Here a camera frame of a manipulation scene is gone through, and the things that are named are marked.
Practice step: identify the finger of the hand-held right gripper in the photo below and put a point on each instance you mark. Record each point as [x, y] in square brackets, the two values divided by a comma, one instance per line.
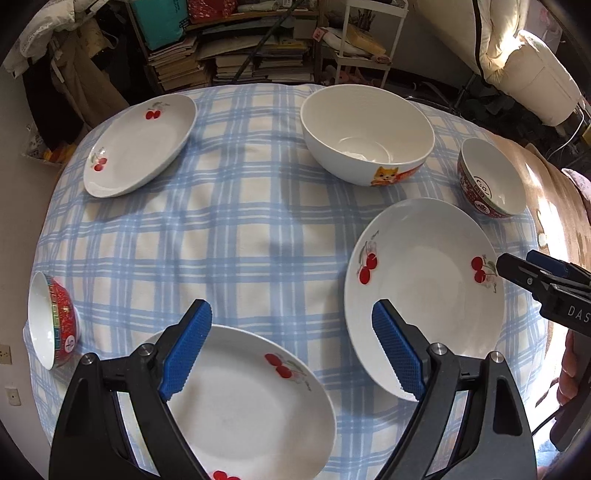
[549, 264]
[517, 272]

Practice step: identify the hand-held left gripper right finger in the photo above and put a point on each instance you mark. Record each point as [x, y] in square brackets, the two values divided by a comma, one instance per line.
[397, 350]

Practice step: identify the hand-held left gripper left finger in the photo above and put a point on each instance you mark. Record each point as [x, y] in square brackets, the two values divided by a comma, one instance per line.
[187, 350]

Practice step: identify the white cherry print plate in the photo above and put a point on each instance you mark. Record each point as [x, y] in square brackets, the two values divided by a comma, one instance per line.
[249, 415]
[425, 286]
[138, 147]

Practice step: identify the small red patterned bowl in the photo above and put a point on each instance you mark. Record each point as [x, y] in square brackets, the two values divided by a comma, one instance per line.
[496, 170]
[62, 318]

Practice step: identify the large white cat print bowl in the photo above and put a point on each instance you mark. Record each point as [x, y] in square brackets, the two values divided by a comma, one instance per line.
[360, 120]

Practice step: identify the person's right hand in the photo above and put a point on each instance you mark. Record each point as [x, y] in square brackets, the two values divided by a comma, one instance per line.
[575, 369]

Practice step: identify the brown patterned blanket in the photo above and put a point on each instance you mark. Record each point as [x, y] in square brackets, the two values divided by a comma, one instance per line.
[554, 207]

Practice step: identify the pink floral fabric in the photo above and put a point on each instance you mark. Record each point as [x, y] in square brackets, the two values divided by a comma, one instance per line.
[581, 184]

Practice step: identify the blue plaid cloth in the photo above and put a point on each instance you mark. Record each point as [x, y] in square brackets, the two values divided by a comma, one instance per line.
[231, 230]

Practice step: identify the white metal rack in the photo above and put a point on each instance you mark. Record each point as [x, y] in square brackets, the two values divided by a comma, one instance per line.
[395, 41]

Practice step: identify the yellow cardboard box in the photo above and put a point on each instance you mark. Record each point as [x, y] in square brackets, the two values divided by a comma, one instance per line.
[364, 39]

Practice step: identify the beige coat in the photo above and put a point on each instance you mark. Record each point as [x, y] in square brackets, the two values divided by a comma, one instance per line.
[83, 78]

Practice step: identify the stack of papers and books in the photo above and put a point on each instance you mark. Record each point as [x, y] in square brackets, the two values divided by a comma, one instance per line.
[268, 60]

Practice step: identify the dark metal pole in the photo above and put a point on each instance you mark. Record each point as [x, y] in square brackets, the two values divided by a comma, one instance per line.
[265, 41]

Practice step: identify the teal box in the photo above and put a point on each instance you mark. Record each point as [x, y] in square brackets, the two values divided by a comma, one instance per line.
[159, 23]

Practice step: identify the red patterned box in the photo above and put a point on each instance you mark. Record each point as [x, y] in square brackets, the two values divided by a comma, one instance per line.
[212, 9]

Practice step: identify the white crumpled bag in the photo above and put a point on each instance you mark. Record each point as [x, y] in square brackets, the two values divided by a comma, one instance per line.
[51, 27]

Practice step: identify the wall outlet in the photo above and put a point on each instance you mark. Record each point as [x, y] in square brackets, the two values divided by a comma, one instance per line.
[13, 397]
[4, 354]

